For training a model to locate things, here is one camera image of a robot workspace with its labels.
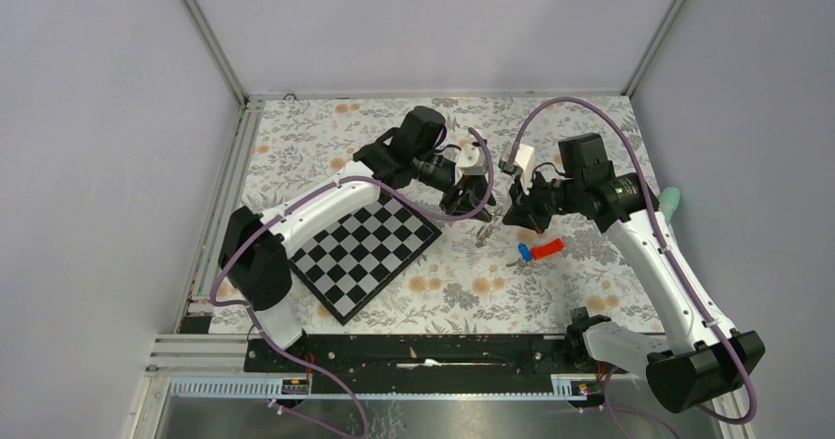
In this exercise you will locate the mint green object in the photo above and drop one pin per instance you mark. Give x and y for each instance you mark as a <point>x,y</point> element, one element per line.
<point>669,201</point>

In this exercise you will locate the black white chessboard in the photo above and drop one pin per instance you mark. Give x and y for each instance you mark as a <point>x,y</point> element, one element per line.
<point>350,261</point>

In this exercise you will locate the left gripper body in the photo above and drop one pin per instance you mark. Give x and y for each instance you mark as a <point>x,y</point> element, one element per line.
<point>452,203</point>

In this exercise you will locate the floral patterned mat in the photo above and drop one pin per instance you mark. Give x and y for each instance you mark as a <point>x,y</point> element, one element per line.
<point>455,287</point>

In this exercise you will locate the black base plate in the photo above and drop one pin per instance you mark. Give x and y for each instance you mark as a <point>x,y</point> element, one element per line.
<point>431,365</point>

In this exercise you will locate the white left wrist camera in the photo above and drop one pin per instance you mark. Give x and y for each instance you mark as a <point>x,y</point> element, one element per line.
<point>471,161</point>

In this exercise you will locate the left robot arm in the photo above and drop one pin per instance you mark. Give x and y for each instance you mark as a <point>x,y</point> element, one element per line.
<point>405,162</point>

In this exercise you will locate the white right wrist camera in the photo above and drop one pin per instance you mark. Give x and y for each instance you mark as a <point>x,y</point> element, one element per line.
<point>518,160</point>

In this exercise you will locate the silver keyring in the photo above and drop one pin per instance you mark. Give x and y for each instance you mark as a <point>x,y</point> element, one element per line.
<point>484,234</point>

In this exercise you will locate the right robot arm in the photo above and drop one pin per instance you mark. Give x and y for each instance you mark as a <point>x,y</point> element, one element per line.
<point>704,355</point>

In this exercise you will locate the red key tag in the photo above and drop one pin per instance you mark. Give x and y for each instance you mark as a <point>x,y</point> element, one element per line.
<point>547,250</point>

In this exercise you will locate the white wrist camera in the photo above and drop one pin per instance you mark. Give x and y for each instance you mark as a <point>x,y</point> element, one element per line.
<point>518,160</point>
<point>471,161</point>

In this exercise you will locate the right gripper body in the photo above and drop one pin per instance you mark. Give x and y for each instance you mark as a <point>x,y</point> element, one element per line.
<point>547,198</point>

